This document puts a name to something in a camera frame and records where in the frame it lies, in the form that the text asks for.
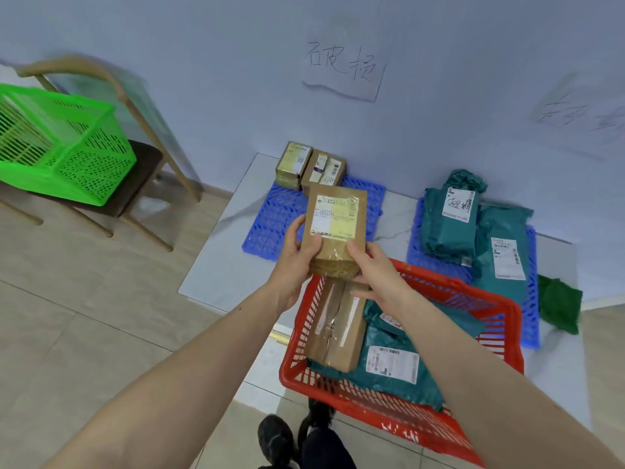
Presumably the person's left hand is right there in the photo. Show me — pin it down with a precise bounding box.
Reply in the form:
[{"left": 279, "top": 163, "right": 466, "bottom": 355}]
[{"left": 267, "top": 214, "right": 323, "bottom": 313}]

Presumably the person's right hand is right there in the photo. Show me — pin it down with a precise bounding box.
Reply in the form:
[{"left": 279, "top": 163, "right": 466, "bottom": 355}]
[{"left": 346, "top": 238, "right": 416, "bottom": 316}]

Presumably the blue plastic pallet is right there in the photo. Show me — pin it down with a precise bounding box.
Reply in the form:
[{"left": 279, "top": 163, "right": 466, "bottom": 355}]
[
  {"left": 406, "top": 197, "right": 542, "bottom": 350},
  {"left": 242, "top": 174, "right": 387, "bottom": 263}
]

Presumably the small cardboard box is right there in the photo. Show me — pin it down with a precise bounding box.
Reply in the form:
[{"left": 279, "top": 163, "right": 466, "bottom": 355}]
[{"left": 299, "top": 185, "right": 368, "bottom": 279}]

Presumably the large taped cardboard box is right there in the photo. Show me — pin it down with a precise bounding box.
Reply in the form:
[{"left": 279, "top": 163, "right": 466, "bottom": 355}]
[{"left": 305, "top": 279, "right": 370, "bottom": 373}]

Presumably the handwritten label teal mailer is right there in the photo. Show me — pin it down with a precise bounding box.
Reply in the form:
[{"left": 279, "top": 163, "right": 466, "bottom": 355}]
[{"left": 422, "top": 169, "right": 488, "bottom": 262}]

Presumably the taped brown cardboard box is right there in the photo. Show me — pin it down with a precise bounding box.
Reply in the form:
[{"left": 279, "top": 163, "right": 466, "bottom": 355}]
[{"left": 301, "top": 149, "right": 348, "bottom": 197}]

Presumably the yellow label cardboard box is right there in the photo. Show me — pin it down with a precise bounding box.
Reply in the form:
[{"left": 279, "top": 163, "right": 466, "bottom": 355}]
[{"left": 275, "top": 141, "right": 313, "bottom": 191}]

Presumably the red plastic basket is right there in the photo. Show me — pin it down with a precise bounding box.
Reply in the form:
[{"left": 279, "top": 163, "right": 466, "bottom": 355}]
[{"left": 279, "top": 258, "right": 526, "bottom": 467}]

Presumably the long teal mailer bag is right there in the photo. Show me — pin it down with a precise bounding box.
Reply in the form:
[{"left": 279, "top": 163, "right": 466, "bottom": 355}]
[{"left": 471, "top": 205, "right": 534, "bottom": 306}]

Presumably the person's left forearm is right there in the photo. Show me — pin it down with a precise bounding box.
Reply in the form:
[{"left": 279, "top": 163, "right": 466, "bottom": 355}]
[{"left": 44, "top": 283, "right": 294, "bottom": 469}]

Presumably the person's right forearm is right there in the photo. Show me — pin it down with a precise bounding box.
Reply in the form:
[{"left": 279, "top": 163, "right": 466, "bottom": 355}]
[{"left": 390, "top": 287, "right": 625, "bottom": 469}]

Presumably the person's black right shoe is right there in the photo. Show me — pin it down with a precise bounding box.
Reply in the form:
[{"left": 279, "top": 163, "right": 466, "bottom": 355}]
[{"left": 298, "top": 399, "right": 338, "bottom": 450}]

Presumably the person's black shoe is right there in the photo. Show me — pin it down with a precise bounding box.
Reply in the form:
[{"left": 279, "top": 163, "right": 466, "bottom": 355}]
[
  {"left": 298, "top": 399, "right": 338, "bottom": 450},
  {"left": 257, "top": 414, "right": 299, "bottom": 469}
]

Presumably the person's black left shoe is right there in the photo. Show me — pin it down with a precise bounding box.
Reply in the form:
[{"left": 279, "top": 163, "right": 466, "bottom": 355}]
[{"left": 257, "top": 414, "right": 299, "bottom": 469}]

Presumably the person's right leg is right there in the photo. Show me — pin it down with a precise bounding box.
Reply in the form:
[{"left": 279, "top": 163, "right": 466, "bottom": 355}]
[{"left": 298, "top": 427, "right": 357, "bottom": 469}]

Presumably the green plastic basket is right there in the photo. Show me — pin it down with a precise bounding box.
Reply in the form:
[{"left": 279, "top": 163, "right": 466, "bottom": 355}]
[{"left": 0, "top": 82, "right": 137, "bottom": 207}]

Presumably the wooden chair dark seat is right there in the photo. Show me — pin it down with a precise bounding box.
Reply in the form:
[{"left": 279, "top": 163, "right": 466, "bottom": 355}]
[{"left": 0, "top": 55, "right": 204, "bottom": 253}]

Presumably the green cloth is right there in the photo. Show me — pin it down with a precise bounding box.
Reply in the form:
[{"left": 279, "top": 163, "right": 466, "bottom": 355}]
[{"left": 536, "top": 274, "right": 583, "bottom": 335}]

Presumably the torn-edge paper wall sign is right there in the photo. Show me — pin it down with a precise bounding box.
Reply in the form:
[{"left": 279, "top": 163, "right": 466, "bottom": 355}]
[{"left": 301, "top": 23, "right": 387, "bottom": 103}]

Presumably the straight-edge paper wall sign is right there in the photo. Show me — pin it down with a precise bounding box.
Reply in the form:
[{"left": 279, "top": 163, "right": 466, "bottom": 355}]
[{"left": 529, "top": 72, "right": 625, "bottom": 160}]

